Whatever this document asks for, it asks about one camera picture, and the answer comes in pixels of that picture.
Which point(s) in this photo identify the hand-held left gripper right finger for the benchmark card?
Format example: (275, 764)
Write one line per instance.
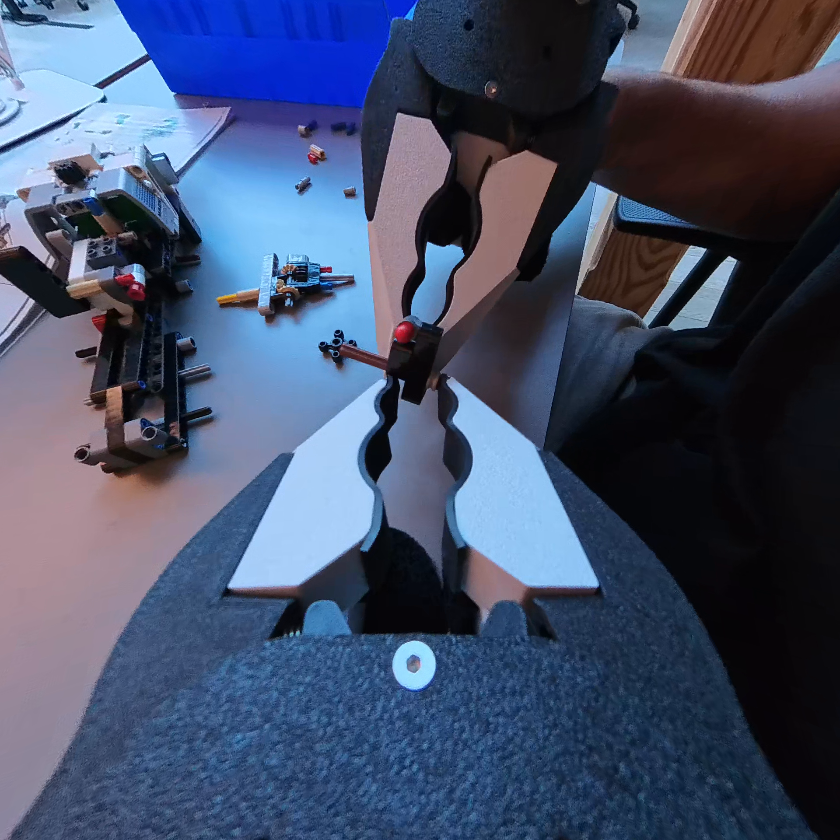
(518, 518)

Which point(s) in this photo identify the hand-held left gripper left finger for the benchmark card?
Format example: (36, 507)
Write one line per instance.
(308, 512)

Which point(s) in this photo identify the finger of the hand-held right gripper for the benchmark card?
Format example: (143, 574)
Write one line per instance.
(512, 216)
(394, 229)

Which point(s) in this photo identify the black cross lego connector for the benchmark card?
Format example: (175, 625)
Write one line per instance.
(336, 344)

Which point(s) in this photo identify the black lego piece red pin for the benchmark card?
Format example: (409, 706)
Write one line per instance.
(413, 367)

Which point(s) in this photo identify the person's right forearm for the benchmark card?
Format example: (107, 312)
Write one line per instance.
(722, 144)

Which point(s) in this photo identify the small lego subassembly yellow axle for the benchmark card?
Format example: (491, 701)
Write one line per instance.
(298, 272)

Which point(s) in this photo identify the scattered small lego pins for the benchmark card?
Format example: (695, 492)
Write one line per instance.
(317, 152)

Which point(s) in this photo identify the partly built lego truck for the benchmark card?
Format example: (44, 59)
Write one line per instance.
(138, 367)

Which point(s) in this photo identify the black office chair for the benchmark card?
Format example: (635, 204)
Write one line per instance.
(656, 220)

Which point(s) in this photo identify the person's grey shorts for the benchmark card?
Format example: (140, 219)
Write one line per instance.
(590, 367)

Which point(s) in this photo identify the open instruction booklet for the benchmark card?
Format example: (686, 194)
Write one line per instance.
(190, 128)

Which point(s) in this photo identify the blue plastic bin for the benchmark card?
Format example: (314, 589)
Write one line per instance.
(262, 39)

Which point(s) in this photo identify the wooden post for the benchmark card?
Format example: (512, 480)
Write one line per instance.
(754, 33)

